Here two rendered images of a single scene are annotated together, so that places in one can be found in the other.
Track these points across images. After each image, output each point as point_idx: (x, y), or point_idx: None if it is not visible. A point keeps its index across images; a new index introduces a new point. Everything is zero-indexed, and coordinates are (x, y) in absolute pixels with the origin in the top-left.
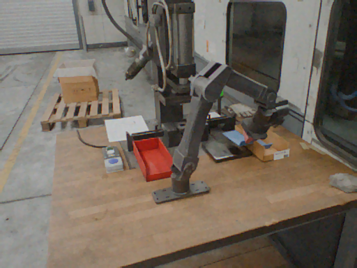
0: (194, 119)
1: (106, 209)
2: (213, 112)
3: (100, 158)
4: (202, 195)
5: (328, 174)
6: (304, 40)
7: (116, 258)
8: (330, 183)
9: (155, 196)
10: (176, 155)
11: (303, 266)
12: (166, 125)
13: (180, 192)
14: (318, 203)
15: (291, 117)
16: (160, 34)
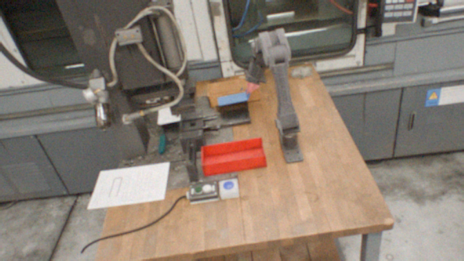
0: (288, 80)
1: (304, 192)
2: None
3: (202, 204)
4: (297, 134)
5: (288, 76)
6: (180, 1)
7: (366, 183)
8: (300, 78)
9: (295, 159)
10: (284, 119)
11: None
12: (186, 135)
13: (297, 142)
14: (320, 88)
15: (197, 71)
16: (139, 48)
